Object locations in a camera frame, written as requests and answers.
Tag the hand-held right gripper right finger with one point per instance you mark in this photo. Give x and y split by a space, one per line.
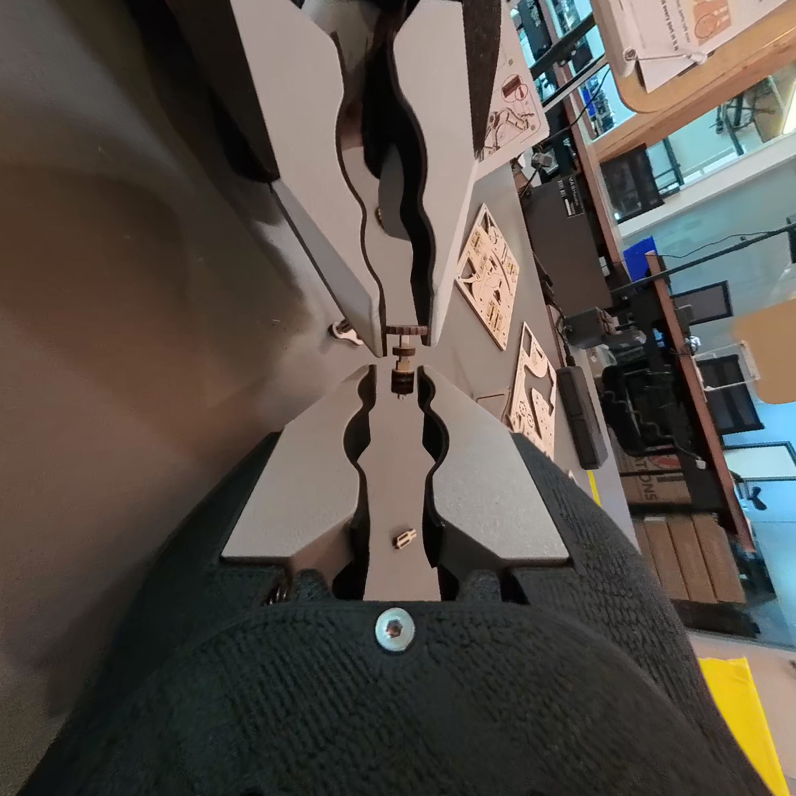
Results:
491 497

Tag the thin flat wooden piece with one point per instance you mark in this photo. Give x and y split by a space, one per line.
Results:
491 401

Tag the black equipment box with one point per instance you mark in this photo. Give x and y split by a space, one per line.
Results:
566 230

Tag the wooden crate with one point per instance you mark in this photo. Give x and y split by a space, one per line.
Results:
690 559

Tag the cardboard box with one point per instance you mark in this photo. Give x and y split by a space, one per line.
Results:
653 472

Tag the blue plastic bin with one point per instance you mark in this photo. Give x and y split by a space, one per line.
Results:
640 258

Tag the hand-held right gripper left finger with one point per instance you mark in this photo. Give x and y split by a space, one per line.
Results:
298 485

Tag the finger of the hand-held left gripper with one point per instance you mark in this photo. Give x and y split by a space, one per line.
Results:
444 124
298 124

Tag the wooden parts sheet with cut-outs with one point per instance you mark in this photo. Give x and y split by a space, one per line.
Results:
528 404

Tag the yellow tape strip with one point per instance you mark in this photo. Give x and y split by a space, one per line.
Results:
594 488

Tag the yellow plastic bin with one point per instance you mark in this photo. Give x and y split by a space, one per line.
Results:
740 721

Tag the open instruction booklet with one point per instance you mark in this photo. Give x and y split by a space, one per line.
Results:
516 106

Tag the small wooden axle assembly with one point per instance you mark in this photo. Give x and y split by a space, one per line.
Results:
403 367

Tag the small wooden peg part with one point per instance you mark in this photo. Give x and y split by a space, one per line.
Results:
404 538

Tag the black power adapter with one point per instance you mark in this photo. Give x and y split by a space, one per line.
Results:
583 416

